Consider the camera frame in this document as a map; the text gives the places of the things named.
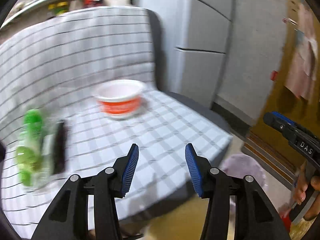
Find orange white instant noodle cup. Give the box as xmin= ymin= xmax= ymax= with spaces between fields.
xmin=93 ymin=79 xmax=146 ymax=119

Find grey office chair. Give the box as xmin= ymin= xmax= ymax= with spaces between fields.
xmin=105 ymin=8 xmax=232 ymax=238

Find person's right hand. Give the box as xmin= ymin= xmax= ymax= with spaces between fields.
xmin=292 ymin=160 xmax=320 ymax=222

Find clear plastic packaging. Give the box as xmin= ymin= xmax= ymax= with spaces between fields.
xmin=34 ymin=119 xmax=68 ymax=190

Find green tea bottle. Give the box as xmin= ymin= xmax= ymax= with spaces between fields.
xmin=15 ymin=109 xmax=44 ymax=187

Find white checkered cloth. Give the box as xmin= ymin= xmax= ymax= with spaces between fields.
xmin=0 ymin=6 xmax=233 ymax=239

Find pink lined trash bin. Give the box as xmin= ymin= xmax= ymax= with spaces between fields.
xmin=220 ymin=154 xmax=269 ymax=240

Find grey refrigerator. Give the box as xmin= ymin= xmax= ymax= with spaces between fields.
xmin=134 ymin=0 xmax=288 ymax=128

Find pink hanging apron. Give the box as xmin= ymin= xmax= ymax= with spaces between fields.
xmin=285 ymin=3 xmax=318 ymax=101

